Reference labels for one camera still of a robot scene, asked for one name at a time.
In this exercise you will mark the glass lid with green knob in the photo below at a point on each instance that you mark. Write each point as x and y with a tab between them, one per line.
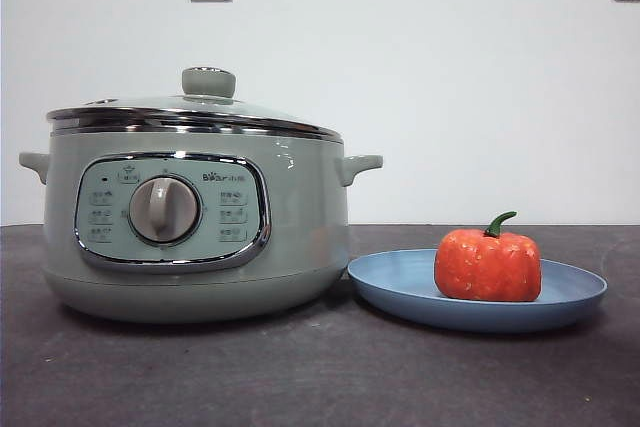
209	82

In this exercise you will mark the orange pumpkin with green stem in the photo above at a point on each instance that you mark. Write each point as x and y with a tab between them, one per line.
487	267

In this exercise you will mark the pale green electric steamer pot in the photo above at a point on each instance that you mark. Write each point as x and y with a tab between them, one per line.
300	227

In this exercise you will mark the blue round plate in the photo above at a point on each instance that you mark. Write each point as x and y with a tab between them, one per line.
400	282

